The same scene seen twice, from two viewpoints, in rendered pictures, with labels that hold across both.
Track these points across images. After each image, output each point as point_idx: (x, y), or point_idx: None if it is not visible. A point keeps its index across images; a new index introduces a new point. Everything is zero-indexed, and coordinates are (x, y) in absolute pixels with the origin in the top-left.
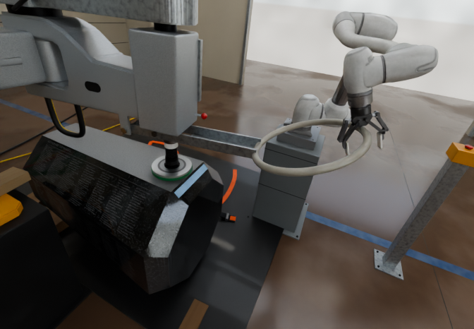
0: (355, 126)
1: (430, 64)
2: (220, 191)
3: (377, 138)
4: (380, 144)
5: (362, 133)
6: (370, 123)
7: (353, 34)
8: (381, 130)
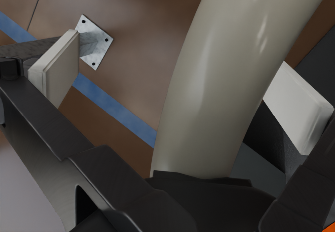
0: (326, 191)
1: None
2: None
3: (64, 96)
4: (70, 42)
5: (289, 49)
6: (109, 167)
7: None
8: (8, 90)
